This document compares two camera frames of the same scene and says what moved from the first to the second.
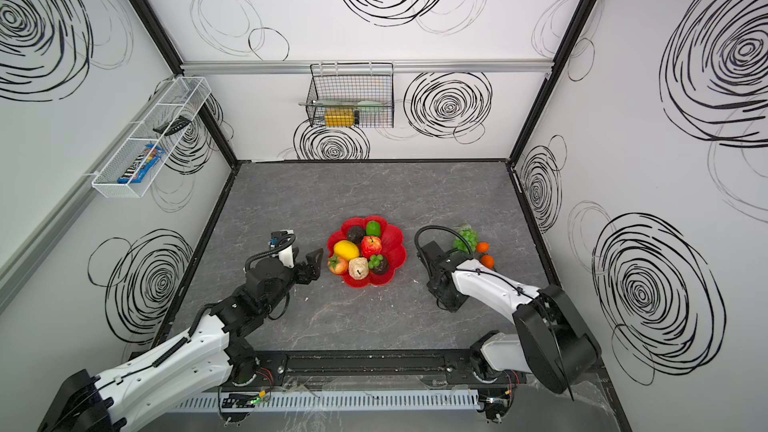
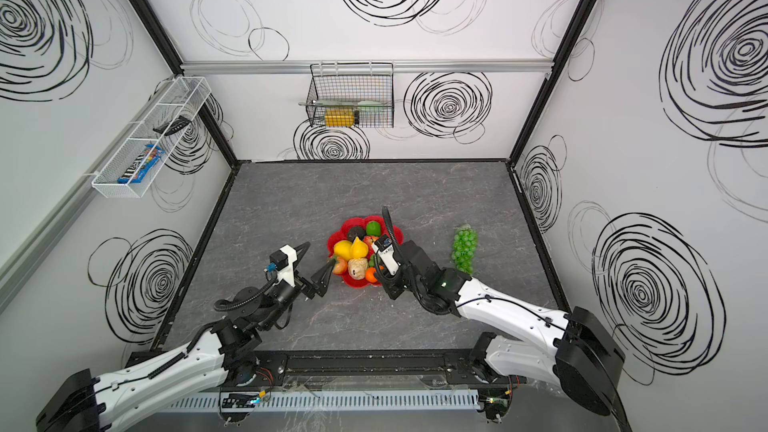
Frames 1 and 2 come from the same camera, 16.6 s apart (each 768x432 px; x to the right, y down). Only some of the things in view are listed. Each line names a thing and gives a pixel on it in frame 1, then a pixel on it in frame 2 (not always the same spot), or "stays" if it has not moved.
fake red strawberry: [337, 265] stays
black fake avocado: [356, 234] stays
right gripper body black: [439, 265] → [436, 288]
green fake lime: [373, 228] stays
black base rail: [358, 370] stays
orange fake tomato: [488, 261] → [369, 274]
